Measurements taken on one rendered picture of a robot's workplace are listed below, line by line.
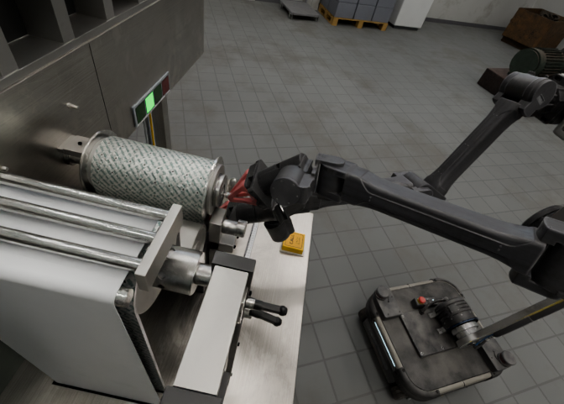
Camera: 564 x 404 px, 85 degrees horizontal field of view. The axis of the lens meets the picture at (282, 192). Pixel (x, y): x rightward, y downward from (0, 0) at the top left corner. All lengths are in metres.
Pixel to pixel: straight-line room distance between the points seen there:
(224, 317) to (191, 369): 0.05
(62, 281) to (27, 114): 0.40
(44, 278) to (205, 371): 0.19
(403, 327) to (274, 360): 1.09
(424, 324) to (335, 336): 0.48
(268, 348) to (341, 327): 1.14
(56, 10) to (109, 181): 0.32
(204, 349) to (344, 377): 1.62
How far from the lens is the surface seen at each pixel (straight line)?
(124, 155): 0.71
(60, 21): 0.79
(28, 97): 0.73
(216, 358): 0.33
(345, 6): 6.51
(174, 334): 0.92
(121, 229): 0.39
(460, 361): 1.98
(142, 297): 0.48
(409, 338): 1.87
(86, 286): 0.39
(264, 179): 0.64
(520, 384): 2.49
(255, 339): 0.91
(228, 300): 0.35
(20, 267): 0.42
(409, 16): 7.50
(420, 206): 0.57
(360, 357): 1.99
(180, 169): 0.67
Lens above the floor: 1.76
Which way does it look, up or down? 45 degrees down
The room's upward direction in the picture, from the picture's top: 14 degrees clockwise
